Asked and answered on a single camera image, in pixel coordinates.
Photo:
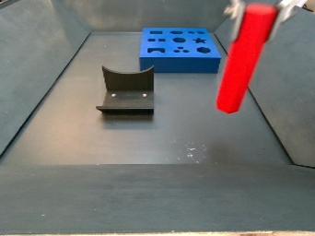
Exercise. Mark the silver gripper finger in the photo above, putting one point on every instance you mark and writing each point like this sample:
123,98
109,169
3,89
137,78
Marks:
284,13
235,11

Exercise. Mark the red hexagonal peg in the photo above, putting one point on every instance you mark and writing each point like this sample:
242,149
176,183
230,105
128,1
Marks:
244,54

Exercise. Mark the blue foam shape board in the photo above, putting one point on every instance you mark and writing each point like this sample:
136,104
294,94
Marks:
178,50

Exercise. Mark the black curved holder stand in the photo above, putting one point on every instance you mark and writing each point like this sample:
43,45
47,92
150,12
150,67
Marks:
128,92

